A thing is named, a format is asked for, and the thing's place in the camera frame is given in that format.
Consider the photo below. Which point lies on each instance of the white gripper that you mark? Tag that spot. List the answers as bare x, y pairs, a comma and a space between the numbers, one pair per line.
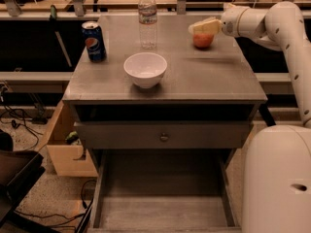
229, 23

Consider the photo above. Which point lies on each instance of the red apple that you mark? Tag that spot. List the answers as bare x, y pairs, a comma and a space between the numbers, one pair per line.
202, 40

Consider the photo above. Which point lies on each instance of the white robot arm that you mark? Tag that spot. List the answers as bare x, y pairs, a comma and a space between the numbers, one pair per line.
277, 166

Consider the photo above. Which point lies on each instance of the closed grey top drawer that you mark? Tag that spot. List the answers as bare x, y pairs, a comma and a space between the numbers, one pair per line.
161, 135

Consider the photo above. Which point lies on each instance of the grey drawer cabinet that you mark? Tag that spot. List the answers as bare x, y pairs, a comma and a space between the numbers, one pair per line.
198, 86

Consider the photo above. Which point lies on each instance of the open grey middle drawer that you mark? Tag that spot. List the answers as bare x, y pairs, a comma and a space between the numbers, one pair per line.
162, 191

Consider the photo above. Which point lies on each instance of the clear plastic water bottle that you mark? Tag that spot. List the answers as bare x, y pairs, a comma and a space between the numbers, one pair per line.
147, 11

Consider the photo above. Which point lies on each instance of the white ceramic bowl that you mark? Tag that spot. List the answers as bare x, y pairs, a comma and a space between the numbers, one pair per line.
145, 69

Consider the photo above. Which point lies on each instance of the blue pepsi can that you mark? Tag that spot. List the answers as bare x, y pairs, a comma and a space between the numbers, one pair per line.
94, 41

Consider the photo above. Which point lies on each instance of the light wooden box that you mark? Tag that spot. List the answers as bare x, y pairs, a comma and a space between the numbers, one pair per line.
69, 160

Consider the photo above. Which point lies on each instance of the black equipment left corner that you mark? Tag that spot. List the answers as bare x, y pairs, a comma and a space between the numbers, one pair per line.
19, 170

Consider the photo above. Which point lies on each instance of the green handled tool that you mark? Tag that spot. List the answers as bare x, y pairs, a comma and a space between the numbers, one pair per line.
53, 20

